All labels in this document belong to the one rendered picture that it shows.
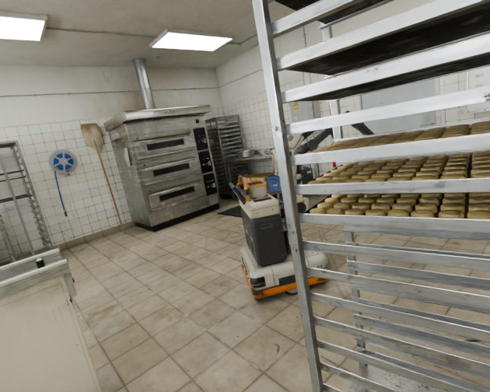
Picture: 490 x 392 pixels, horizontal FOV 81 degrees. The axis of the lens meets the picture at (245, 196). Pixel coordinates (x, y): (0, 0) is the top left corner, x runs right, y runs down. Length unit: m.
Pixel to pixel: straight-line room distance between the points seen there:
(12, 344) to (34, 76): 4.81
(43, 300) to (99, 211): 4.34
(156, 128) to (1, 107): 2.25
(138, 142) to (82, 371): 3.72
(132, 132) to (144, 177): 0.74
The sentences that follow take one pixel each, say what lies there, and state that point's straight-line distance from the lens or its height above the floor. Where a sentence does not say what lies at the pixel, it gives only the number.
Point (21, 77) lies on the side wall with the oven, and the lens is 5.97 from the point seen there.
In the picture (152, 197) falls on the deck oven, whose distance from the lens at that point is 5.08.
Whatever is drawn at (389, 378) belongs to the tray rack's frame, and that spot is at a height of 0.15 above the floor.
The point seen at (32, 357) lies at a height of 0.53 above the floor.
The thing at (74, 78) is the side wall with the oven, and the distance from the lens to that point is 6.08.
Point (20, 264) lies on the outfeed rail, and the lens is 1.94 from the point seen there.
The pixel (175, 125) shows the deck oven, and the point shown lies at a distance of 5.38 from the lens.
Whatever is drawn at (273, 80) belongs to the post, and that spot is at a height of 1.46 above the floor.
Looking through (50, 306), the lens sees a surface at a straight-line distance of 1.69.
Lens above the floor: 1.32
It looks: 12 degrees down
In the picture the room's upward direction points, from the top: 10 degrees counter-clockwise
